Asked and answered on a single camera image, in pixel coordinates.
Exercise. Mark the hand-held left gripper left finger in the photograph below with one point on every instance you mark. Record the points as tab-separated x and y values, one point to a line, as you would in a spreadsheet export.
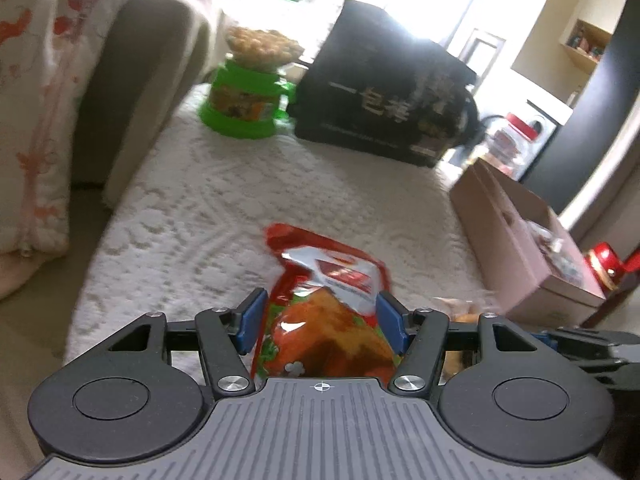
250	322

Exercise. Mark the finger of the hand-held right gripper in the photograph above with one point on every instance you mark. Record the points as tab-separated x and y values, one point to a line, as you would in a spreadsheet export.
544	339

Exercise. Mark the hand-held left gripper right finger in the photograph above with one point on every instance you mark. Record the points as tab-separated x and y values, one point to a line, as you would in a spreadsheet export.
392	322

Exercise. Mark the red snack packet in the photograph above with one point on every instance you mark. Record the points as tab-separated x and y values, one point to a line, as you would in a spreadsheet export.
325	330

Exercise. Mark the cardboard box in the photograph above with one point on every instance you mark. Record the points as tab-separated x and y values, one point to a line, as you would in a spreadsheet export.
505	240

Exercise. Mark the red thermos bottle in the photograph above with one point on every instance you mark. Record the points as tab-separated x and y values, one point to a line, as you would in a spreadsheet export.
605	265

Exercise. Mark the clear wrapped snack packet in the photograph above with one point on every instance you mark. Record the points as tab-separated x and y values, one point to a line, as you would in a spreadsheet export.
555	252

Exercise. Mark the white textured mat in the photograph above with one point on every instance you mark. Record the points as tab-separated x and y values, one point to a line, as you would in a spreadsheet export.
210	210

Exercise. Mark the clear jar with red lid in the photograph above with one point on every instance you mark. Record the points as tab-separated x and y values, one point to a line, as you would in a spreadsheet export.
510	147

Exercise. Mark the grey washing machine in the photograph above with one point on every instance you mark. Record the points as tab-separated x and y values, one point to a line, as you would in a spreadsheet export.
549	127

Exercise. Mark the green snack jar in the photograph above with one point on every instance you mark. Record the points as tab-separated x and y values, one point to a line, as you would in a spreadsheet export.
242	95

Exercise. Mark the black gift box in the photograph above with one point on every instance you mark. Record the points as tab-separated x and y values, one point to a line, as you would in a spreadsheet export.
370	85

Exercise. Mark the beige sofa cushion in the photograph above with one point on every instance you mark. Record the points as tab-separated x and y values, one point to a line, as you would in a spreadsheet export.
130	85

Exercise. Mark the framed picture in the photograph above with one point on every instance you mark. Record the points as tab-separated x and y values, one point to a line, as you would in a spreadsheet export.
484	52

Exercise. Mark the floral blanket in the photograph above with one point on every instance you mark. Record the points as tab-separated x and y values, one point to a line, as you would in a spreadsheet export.
35	110

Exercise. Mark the wooden wall shelf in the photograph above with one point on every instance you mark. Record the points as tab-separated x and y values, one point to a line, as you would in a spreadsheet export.
587	42

